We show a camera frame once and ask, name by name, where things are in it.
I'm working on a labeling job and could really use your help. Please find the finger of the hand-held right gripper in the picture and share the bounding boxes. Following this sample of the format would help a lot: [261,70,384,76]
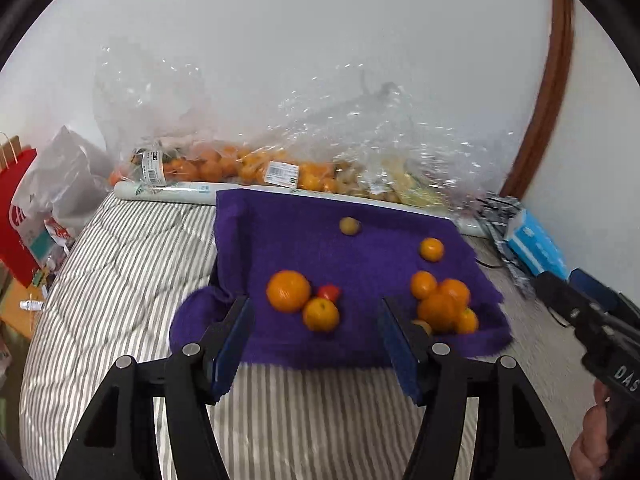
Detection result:
[531,270,602,332]
[569,267,640,332]

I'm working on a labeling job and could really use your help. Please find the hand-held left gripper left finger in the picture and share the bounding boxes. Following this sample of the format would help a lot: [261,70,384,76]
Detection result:
[55,295,256,480]

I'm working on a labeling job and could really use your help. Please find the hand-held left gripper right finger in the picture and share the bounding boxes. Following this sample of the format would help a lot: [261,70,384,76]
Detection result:
[377,296,573,480]

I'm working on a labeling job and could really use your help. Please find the large orange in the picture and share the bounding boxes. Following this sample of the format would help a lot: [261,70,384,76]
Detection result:
[417,292,461,334]
[439,279,471,311]
[266,270,312,314]

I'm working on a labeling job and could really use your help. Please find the purple towel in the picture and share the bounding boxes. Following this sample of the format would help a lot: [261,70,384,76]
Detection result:
[169,187,513,371]

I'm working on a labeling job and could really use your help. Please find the person's right hand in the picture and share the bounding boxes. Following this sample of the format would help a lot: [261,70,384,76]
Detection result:
[569,379,609,480]

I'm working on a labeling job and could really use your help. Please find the blue tissue pack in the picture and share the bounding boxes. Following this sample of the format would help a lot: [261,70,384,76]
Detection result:
[505,208,568,278]

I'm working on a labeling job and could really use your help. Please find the striped mattress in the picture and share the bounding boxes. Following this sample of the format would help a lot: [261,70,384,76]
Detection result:
[20,192,601,480]

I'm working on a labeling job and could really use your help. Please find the white paper roll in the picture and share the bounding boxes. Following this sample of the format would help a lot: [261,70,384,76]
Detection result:
[112,181,483,236]

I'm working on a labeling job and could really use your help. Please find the clear bag of yellow fruit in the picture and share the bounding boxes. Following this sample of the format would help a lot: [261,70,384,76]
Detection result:
[345,80,511,211]

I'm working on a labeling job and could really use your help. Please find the red and white packet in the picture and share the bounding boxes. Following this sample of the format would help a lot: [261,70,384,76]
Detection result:
[44,217,76,251]

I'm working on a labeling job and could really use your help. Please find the wooden nightstand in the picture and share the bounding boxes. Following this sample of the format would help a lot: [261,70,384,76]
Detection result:
[0,265,48,346]

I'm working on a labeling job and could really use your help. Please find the white and teal bag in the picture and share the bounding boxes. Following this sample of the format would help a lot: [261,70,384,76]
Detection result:
[12,195,56,266]

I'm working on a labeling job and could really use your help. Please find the red paper bag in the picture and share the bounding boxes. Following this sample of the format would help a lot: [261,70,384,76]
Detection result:
[0,132,43,288]

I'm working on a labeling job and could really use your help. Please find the white plastic bag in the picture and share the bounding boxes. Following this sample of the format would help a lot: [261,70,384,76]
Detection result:
[22,125,116,226]

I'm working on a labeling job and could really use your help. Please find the grey wire rack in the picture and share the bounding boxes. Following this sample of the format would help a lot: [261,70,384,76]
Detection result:
[475,195,536,301]

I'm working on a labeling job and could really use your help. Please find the brown wooden door frame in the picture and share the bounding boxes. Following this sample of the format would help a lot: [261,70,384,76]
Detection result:
[500,0,573,201]

